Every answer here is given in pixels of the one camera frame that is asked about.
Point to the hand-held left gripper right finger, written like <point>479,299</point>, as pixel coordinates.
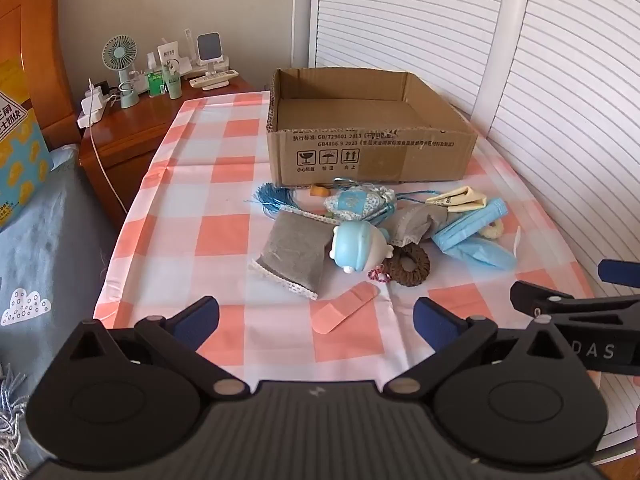
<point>435,325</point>

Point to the blue white round toy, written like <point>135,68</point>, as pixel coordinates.
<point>357,247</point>

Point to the wooden nightstand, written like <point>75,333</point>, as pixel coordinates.
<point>135,130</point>

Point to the wooden headboard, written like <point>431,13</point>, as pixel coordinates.
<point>45,60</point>

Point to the brown hair scrunchie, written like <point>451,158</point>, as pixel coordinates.
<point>422,265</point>

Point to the white remote control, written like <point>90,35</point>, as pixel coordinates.
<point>212,80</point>

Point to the yellow blue snack bag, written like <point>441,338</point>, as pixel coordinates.
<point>20,160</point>

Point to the pleated blue face mask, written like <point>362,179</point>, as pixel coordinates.
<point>470,224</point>

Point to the pink adhesive bandage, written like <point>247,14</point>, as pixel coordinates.
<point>340,310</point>

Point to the large grey sachet bag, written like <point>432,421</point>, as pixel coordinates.
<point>292,255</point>

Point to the blue floral sachet with tassel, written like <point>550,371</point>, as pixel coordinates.
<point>350,205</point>

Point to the mint green desk fan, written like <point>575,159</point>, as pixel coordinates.
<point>120,52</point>

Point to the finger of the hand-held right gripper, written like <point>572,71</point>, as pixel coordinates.
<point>550,302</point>
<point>620,271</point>

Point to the white phone stand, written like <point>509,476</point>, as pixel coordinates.
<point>209,47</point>

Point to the grey fringed cloth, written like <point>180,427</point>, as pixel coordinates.
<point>10,410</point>

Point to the blue-grey cloud print blanket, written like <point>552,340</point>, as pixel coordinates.
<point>50,260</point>

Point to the brown cardboard box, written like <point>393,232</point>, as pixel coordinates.
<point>350,160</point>

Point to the pale yellow cloth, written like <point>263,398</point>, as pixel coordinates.
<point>460,202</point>

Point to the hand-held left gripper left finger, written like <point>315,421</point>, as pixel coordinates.
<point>197,322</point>

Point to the white fluffy scrunchie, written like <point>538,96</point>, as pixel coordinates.
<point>492,231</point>

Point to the pale green cylinder bottle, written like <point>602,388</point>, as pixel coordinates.
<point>174,87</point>

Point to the white louvered door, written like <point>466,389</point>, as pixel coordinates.
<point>575,135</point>
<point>400,10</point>

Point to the green label bottle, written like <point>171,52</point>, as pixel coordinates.
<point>155,84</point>

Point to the white power strip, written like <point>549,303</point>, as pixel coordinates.
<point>92,107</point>

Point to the small grey sachet bag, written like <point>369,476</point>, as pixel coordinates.
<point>415,222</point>

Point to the smooth blue face mask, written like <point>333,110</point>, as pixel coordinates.
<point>485,254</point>

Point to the pink white checked tablecloth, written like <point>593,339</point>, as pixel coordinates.
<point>225,210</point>

